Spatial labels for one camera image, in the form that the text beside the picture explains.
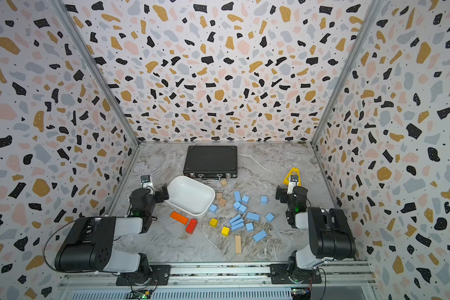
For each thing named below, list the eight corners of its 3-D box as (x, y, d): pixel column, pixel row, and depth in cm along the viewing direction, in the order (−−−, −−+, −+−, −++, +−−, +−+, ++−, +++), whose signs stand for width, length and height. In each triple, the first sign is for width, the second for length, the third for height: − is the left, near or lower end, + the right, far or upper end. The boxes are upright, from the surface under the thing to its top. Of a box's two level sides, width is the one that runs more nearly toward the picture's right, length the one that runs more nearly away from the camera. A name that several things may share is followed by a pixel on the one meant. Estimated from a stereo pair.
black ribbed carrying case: (184, 181, 105) (182, 174, 100) (190, 152, 119) (188, 145, 114) (237, 181, 106) (237, 174, 101) (237, 153, 120) (237, 145, 115)
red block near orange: (185, 232, 87) (184, 230, 85) (192, 219, 91) (191, 218, 89) (192, 234, 86) (191, 232, 85) (198, 222, 90) (197, 220, 89)
